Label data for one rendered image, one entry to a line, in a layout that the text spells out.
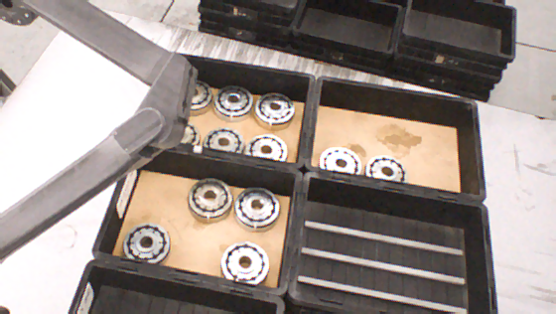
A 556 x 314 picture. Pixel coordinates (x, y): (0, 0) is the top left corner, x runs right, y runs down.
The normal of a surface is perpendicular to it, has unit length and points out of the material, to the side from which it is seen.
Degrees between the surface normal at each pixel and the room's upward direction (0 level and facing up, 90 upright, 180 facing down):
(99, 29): 30
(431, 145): 0
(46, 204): 36
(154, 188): 0
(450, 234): 0
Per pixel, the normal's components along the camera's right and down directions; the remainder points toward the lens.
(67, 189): -0.14, -0.03
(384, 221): 0.01, -0.59
